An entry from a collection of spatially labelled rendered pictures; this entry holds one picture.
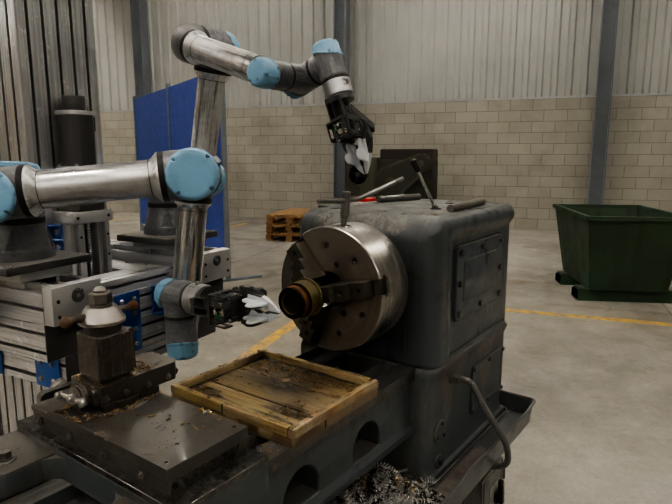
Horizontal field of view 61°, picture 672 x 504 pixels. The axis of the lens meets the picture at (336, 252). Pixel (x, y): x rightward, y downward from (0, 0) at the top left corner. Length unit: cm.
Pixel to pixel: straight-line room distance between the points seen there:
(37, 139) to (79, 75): 23
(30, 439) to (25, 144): 85
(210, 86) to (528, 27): 999
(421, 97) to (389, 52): 110
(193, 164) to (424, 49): 1061
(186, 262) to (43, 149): 54
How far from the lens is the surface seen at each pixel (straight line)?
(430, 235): 142
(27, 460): 114
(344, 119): 149
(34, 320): 149
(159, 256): 186
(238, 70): 160
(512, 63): 1149
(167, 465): 91
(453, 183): 1146
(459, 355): 164
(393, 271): 137
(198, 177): 131
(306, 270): 137
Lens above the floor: 141
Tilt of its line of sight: 10 degrees down
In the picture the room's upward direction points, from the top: straight up
